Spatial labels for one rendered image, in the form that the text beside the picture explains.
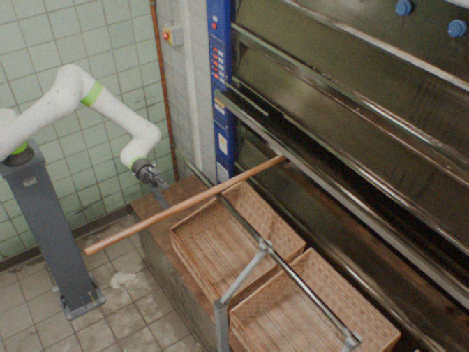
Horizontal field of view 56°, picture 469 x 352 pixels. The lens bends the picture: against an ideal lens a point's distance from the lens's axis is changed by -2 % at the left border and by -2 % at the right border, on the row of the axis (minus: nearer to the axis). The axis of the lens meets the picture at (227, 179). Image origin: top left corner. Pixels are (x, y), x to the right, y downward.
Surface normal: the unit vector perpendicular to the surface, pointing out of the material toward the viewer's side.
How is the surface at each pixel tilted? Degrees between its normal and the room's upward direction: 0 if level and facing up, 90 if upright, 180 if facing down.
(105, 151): 90
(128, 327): 0
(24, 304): 0
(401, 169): 70
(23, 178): 90
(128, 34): 90
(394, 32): 90
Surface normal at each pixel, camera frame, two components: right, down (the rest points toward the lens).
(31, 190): 0.55, 0.55
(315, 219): -0.80, 0.11
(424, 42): -0.84, 0.39
